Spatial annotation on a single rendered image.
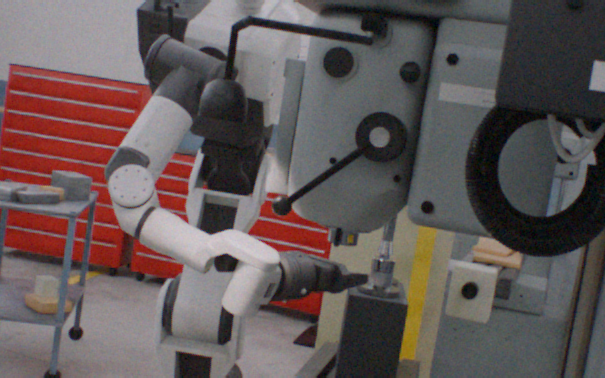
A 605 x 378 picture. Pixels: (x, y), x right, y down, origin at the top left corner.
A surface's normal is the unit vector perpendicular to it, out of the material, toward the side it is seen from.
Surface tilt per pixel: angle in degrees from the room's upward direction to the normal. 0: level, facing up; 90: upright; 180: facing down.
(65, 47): 90
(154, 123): 60
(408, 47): 90
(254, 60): 113
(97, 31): 90
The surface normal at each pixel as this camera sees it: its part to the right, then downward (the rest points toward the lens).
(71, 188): 0.64, 0.18
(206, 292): 0.00, -0.41
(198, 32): -0.16, -0.18
